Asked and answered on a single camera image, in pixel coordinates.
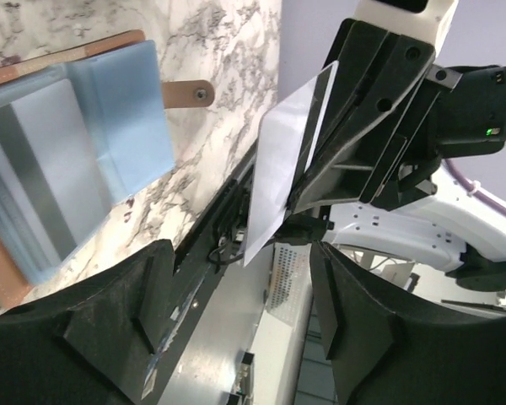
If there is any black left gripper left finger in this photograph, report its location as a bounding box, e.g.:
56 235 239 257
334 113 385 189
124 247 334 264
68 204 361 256
0 240 174 404

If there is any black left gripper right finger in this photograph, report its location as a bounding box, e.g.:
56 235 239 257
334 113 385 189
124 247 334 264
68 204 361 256
310 241 506 404

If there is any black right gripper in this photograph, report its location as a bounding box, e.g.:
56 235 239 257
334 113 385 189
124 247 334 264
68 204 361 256
289 19 506 211

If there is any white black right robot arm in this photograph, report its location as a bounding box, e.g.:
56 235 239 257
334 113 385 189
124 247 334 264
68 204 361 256
288 1 506 292

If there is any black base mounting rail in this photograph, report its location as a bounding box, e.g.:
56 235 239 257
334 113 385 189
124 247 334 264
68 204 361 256
142 148 255 404

